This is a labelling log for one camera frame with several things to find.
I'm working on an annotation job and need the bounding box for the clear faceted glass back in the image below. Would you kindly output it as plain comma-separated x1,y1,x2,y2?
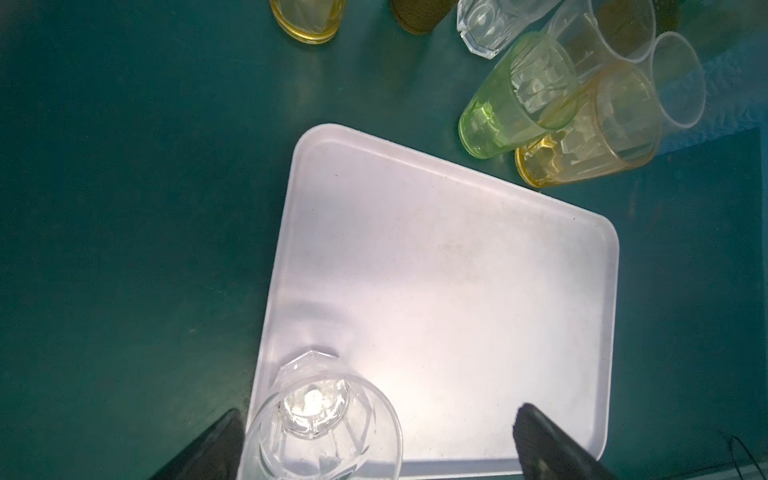
456,0,559,59

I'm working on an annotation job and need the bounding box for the green faceted glass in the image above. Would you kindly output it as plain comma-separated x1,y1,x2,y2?
458,32,579,159

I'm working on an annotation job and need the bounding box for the lilac plastic tray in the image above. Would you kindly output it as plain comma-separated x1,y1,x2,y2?
248,124,619,479

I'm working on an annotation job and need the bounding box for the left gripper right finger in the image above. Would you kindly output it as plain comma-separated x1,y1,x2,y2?
513,403,616,480

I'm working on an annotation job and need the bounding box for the dark brown textured cup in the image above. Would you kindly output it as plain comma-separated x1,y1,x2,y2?
389,0,458,35

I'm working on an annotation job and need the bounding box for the clear faceted glass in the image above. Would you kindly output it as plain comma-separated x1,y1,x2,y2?
456,0,559,59
542,0,656,83
237,350,403,479
639,31,706,136

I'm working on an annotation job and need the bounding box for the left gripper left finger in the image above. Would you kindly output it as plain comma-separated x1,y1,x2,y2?
151,408,245,480

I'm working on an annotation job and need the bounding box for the tall yellow glass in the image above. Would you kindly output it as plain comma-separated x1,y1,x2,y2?
270,0,347,45

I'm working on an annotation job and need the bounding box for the amber faceted glass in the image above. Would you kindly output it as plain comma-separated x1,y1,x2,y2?
515,62,662,188

